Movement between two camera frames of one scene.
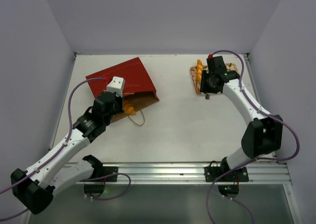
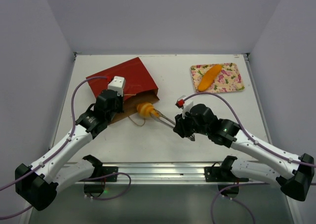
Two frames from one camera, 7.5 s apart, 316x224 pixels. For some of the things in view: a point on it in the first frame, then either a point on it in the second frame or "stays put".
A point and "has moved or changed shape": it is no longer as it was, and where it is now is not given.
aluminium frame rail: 265,173 stays put
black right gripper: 204,82 to 180,127
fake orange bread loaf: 199,71 has moved or changed shape
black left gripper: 120,100 stays put
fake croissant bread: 129,109 to 145,109
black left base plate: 108,170 stays put
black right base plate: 240,174 stays put
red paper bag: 138,91 stays put
